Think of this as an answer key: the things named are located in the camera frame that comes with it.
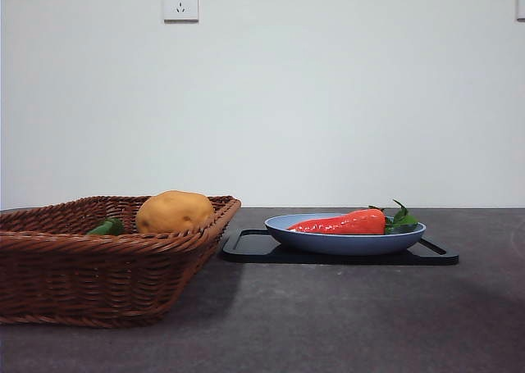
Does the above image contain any orange carrot with green leaves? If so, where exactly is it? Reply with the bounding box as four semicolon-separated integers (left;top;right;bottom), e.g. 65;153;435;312
286;199;420;236

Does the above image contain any light blue round plate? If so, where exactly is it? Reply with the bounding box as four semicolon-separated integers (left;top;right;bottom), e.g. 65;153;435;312
263;212;427;255

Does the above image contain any black rectangular tray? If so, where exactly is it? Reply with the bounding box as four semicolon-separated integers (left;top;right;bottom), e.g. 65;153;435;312
221;228;459;266

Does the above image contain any yellow-brown potato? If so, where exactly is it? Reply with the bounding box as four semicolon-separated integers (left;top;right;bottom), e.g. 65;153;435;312
135;189;215;234

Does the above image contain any green chili pepper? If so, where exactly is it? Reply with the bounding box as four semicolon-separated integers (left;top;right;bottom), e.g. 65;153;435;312
85;218;126;236

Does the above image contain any brown wicker basket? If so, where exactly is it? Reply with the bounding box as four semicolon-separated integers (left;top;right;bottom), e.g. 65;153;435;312
0;195;242;329

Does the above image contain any white wall power socket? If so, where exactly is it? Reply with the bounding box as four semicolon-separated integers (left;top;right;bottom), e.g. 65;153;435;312
163;0;200;23

